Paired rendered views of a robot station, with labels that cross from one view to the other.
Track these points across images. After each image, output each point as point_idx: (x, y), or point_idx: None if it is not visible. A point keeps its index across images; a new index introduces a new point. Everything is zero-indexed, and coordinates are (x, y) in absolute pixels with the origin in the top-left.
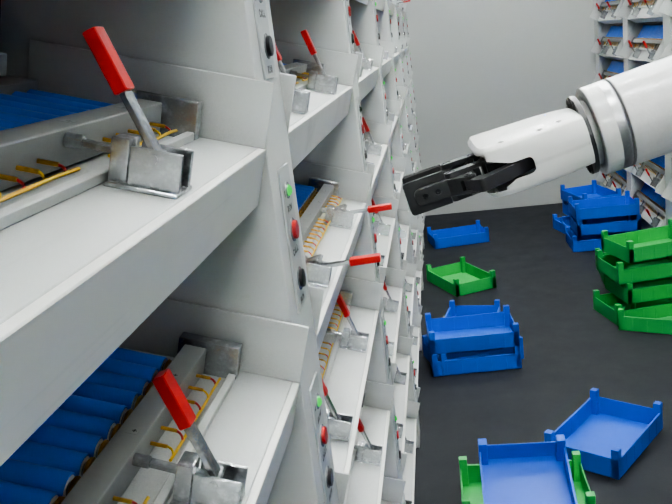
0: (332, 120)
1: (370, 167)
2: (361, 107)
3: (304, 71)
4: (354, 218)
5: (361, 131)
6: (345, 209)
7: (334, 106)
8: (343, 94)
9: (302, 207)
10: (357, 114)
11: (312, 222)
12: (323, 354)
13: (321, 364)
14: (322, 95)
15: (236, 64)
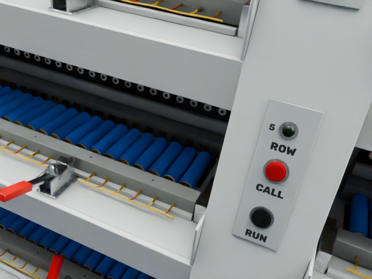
0: (10, 33)
1: (306, 273)
2: (288, 128)
3: (226, 11)
4: (88, 213)
5: (262, 169)
6: (48, 170)
7: (4, 13)
8: (89, 26)
9: (78, 144)
10: (254, 128)
11: (10, 133)
12: (24, 264)
13: (20, 265)
14: (26, 0)
15: None
